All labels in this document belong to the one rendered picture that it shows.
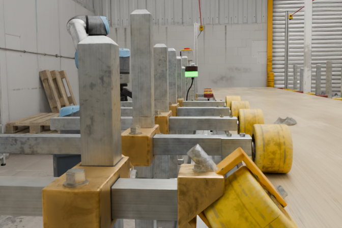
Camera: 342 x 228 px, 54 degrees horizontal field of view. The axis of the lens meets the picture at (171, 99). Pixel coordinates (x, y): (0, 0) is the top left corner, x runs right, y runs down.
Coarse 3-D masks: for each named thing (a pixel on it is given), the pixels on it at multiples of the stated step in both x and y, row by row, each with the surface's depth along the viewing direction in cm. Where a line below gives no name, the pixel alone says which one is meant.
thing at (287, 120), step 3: (279, 117) 109; (288, 117) 109; (276, 120) 109; (279, 120) 108; (282, 120) 108; (285, 120) 108; (288, 120) 106; (291, 120) 108; (294, 120) 109; (273, 123) 108; (276, 123) 108; (279, 123) 107; (282, 123) 106; (285, 123) 105; (288, 123) 105; (291, 123) 105; (294, 123) 108
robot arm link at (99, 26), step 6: (90, 18) 209; (96, 18) 210; (102, 18) 212; (90, 24) 208; (96, 24) 209; (102, 24) 211; (108, 24) 213; (90, 30) 210; (96, 30) 210; (102, 30) 212; (108, 30) 214
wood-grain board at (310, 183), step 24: (216, 96) 250; (240, 96) 246; (264, 96) 242; (288, 96) 239; (312, 96) 235; (264, 120) 118; (312, 120) 116; (336, 120) 115; (312, 144) 77; (336, 144) 77; (312, 168) 57; (336, 168) 57; (288, 192) 46; (312, 192) 46; (336, 192) 46; (312, 216) 38; (336, 216) 38
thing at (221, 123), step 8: (56, 120) 83; (64, 120) 83; (72, 120) 83; (128, 120) 82; (176, 120) 80; (184, 120) 80; (192, 120) 80; (200, 120) 80; (208, 120) 80; (216, 120) 79; (224, 120) 79; (232, 120) 79; (56, 128) 84; (64, 128) 83; (72, 128) 83; (176, 128) 81; (184, 128) 80; (192, 128) 80; (200, 128) 80; (208, 128) 80; (216, 128) 79; (224, 128) 79; (232, 128) 79
